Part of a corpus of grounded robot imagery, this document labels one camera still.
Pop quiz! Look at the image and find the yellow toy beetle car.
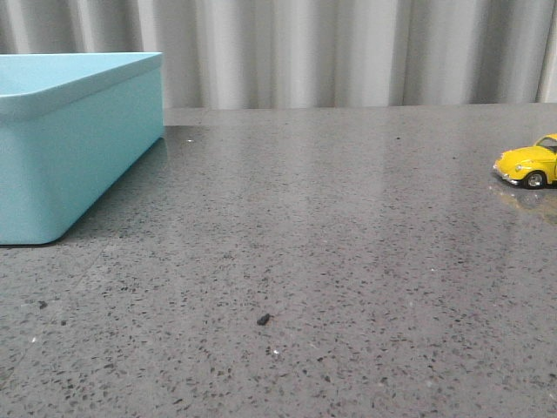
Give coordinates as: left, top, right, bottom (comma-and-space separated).
493, 133, 556, 189

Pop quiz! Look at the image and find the light blue plastic box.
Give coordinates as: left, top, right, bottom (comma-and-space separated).
1, 52, 164, 246

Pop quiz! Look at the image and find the small black debris piece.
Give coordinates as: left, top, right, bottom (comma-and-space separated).
257, 313, 272, 326

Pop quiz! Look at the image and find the white pleated curtain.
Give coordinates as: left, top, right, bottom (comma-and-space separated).
1, 1, 556, 110

